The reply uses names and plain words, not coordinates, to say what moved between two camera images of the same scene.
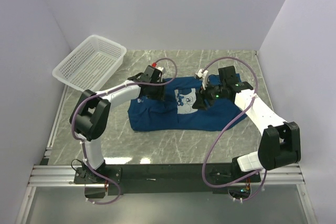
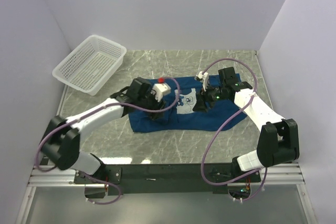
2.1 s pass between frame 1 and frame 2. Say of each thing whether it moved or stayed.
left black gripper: moved
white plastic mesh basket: stayed
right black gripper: stayed
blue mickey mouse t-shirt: stayed
